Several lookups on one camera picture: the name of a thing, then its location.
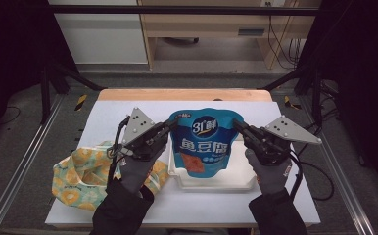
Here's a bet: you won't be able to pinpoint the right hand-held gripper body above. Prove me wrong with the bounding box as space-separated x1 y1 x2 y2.
244 115 322 166

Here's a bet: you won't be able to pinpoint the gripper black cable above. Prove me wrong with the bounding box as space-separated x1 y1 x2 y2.
288 153 304 202
107 116 129 190

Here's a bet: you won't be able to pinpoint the black hanging desk cables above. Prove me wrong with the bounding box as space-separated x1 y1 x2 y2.
266 1 304 71

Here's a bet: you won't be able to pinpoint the black floor cable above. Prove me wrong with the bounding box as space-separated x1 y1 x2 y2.
289 107 340 202

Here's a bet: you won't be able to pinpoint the black curtain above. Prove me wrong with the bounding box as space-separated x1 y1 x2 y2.
0 0 77 155
296 0 378 190

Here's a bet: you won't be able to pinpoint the person's right hand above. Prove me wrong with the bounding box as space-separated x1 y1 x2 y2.
245 148 293 196

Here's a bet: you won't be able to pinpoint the person's left hand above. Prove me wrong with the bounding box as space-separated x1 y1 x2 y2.
118 146 165 196

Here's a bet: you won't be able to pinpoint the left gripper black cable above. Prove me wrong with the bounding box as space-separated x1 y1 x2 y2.
107 116 129 190

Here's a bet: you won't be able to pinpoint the aluminium floor rail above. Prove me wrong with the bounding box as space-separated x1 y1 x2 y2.
299 94 376 235
0 94 64 235

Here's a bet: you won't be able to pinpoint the white table cover board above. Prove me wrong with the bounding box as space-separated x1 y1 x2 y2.
44 100 322 227

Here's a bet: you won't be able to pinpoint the blue snack pouch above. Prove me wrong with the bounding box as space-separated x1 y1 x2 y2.
168 107 245 179

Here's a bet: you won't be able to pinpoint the white plastic tray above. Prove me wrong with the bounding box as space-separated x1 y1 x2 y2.
167 138 259 192

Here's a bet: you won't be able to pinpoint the white cabinet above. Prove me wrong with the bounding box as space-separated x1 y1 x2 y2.
47 0 149 66

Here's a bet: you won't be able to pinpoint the yellow black tape piece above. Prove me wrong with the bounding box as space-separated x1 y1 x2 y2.
73 94 88 112
283 95 303 111

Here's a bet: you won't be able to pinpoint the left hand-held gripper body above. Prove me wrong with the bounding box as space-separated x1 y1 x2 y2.
112 107 169 161

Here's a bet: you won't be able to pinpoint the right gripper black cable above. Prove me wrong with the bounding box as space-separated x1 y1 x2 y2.
288 153 304 202

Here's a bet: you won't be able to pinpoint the green orange-print cloth bag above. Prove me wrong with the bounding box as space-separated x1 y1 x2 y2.
51 140 170 212

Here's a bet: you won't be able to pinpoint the black horizontal frame bar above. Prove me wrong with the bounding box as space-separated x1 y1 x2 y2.
46 4 320 17

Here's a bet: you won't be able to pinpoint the black metal stand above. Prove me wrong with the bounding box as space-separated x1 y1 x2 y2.
39 63 108 125
259 63 325 126

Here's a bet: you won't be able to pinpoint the light wooden desk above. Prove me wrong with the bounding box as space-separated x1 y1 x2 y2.
137 0 322 71

